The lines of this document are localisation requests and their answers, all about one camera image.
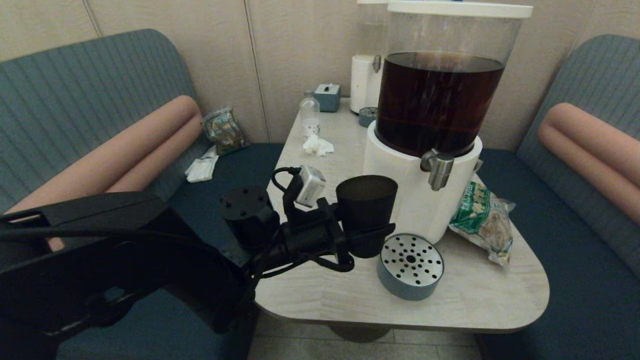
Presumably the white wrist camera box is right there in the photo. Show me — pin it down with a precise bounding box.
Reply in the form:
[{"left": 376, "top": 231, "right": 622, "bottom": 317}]
[{"left": 295, "top": 165, "right": 327, "bottom": 208}]

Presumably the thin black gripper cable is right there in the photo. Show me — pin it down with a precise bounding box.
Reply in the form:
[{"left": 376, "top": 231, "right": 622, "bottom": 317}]
[{"left": 260, "top": 251, "right": 356, "bottom": 279}]

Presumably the empty white drink dispenser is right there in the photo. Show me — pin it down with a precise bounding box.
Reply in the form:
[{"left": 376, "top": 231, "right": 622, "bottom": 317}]
[{"left": 350, "top": 0, "right": 396, "bottom": 115}]

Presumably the clear dark snack bag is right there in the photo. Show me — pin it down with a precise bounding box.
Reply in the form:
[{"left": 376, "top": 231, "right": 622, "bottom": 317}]
[{"left": 201, "top": 106, "right": 248, "bottom": 156}]

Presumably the blue-grey tissue box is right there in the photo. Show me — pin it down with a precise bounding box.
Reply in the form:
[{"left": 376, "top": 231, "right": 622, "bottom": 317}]
[{"left": 314, "top": 83, "right": 342, "bottom": 113}]

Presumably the round perforated drip tray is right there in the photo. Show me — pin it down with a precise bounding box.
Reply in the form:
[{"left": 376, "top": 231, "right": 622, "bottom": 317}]
[{"left": 376, "top": 233, "right": 445, "bottom": 301}]

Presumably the teal bench sofa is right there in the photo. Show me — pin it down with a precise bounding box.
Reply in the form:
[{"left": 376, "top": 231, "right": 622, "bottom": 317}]
[
  {"left": 0, "top": 28, "right": 286, "bottom": 360},
  {"left": 472, "top": 34, "right": 640, "bottom": 360}
]

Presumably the small round drip tray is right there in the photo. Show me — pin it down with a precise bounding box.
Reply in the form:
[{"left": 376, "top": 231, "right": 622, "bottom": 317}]
[{"left": 358, "top": 106, "right": 379, "bottom": 128}]

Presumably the green snack bag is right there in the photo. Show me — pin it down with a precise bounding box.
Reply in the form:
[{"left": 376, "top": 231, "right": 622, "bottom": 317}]
[{"left": 448, "top": 180, "right": 516, "bottom": 266}]

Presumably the black camera cable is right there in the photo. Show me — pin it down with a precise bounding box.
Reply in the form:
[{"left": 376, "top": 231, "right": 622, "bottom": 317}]
[{"left": 271, "top": 167, "right": 302, "bottom": 193}]

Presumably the crumpled white tissue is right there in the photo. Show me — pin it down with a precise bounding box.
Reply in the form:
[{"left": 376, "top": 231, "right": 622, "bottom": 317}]
[{"left": 303, "top": 134, "right": 335, "bottom": 157}]

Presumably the pink bolster cushion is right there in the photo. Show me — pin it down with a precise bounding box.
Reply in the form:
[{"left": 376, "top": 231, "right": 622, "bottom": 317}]
[
  {"left": 5, "top": 95, "right": 203, "bottom": 252},
  {"left": 538, "top": 102, "right": 640, "bottom": 227}
]

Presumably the clear plastic bottle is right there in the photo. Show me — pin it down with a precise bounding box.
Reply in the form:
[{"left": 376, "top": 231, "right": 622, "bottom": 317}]
[{"left": 300, "top": 90, "right": 321, "bottom": 138}]

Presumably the white napkin pack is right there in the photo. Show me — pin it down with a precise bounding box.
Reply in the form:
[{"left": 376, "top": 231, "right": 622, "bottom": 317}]
[{"left": 184, "top": 145, "right": 219, "bottom": 183}]

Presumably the large dark tea dispenser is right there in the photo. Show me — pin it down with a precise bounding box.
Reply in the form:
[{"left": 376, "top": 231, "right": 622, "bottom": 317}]
[{"left": 361, "top": 1, "right": 534, "bottom": 245}]

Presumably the black plastic cup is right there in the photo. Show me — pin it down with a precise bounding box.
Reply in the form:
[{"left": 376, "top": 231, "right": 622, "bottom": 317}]
[{"left": 335, "top": 175, "right": 399, "bottom": 259}]

